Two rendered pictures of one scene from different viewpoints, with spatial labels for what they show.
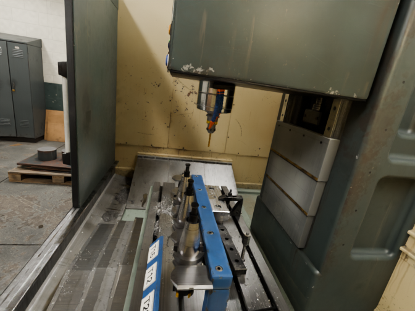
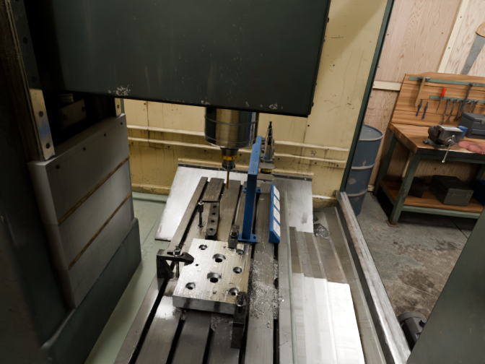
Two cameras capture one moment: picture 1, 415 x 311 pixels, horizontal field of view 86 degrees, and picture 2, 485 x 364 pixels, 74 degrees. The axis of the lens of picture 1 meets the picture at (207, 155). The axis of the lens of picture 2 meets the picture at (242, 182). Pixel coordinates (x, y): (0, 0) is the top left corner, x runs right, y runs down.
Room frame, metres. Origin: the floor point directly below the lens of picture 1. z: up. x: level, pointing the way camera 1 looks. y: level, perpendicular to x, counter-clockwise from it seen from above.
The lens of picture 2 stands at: (1.89, 0.26, 1.77)
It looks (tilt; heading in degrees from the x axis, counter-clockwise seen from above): 27 degrees down; 194
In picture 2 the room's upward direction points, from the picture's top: 5 degrees clockwise
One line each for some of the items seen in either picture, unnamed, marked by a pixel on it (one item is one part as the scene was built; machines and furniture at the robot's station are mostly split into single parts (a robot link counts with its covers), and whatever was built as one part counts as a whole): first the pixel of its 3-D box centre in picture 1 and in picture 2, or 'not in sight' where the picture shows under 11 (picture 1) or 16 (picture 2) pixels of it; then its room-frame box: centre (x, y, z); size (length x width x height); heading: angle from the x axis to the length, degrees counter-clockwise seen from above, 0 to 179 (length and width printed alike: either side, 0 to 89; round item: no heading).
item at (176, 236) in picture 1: (186, 237); not in sight; (0.43, 0.02, 1.21); 0.07 x 0.05 x 0.01; 101
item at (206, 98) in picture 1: (215, 97); (232, 119); (1.02, 0.00, 1.51); 0.16 x 0.16 x 0.12
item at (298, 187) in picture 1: (289, 176); (97, 204); (1.10, -0.44, 1.16); 0.48 x 0.05 x 0.51; 11
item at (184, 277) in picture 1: (189, 276); not in sight; (0.32, 0.00, 1.21); 0.07 x 0.05 x 0.01; 101
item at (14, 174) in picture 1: (70, 161); not in sight; (3.15, 2.04, 0.19); 1.20 x 0.80 x 0.38; 100
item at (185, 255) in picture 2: (230, 202); (175, 261); (1.08, -0.15, 0.97); 0.13 x 0.03 x 0.15; 101
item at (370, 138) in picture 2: not in sight; (341, 169); (-1.33, 0.53, 0.44); 0.60 x 0.60 x 0.88
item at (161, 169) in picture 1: (187, 186); not in sight; (1.67, 0.13, 0.75); 0.89 x 0.67 x 0.26; 101
